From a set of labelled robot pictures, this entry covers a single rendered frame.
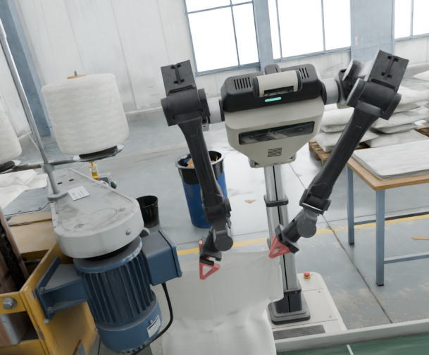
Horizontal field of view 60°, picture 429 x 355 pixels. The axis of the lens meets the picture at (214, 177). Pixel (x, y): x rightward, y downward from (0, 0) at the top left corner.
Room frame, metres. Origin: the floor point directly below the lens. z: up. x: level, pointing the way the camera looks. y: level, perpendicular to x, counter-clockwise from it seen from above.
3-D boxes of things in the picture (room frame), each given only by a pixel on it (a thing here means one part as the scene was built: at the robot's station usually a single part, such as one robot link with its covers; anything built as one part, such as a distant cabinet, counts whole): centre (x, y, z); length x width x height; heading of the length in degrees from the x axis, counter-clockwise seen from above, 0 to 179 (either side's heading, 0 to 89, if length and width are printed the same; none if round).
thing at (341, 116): (4.27, -1.62, 0.57); 0.66 x 0.42 x 0.13; 80
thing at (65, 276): (0.69, 0.35, 1.27); 0.12 x 0.09 x 0.09; 178
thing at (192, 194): (3.34, 0.10, 0.32); 0.51 x 0.48 x 0.65; 178
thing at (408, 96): (4.20, -2.23, 0.68); 0.66 x 0.42 x 0.13; 85
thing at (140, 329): (0.72, 0.26, 1.21); 0.15 x 0.15 x 0.25
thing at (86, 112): (0.87, 0.26, 1.61); 0.17 x 0.17 x 0.17
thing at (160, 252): (0.76, 0.16, 1.25); 0.10 x 0.08 x 0.12; 23
